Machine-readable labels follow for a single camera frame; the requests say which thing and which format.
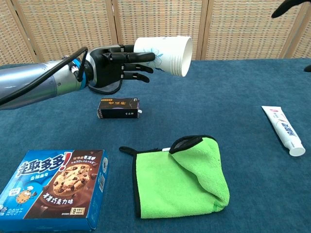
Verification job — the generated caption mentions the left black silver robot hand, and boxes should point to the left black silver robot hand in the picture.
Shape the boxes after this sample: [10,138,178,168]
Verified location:
[86,44,156,88]

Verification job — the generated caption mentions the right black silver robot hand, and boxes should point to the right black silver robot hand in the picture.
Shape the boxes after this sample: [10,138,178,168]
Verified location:
[271,0,311,73]

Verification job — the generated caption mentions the white toothpaste tube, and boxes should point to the white toothpaste tube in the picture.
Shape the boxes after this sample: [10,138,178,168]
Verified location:
[261,105,306,157]

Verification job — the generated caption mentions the green microfibre cloth black trim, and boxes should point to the green microfibre cloth black trim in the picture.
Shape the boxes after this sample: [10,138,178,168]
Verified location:
[119,134,230,219]

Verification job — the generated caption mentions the white paper cup blue print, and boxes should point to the white paper cup blue print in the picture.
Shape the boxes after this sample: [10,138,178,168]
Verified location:
[133,35,182,76]

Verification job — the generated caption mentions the woven rattan screen panel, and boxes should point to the woven rattan screen panel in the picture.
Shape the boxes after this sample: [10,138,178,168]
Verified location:
[110,0,210,61]
[283,4,311,59]
[201,0,311,60]
[11,0,121,63]
[0,0,41,65]

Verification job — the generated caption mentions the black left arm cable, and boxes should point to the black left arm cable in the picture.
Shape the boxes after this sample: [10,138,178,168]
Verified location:
[0,47,89,107]

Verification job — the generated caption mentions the nested white paper cups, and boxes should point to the nested white paper cups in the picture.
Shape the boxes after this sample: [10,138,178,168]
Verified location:
[170,35,193,78]

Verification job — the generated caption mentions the small black carton gold print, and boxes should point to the small black carton gold print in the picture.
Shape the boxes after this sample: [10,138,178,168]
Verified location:
[97,97,143,119]

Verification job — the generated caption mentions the teal carpet table cover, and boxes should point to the teal carpet table cover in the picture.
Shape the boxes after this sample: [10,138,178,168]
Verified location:
[0,57,311,233]

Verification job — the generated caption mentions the blue chocolate cookie box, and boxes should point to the blue chocolate cookie box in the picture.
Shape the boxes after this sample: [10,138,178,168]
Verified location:
[0,149,109,231]

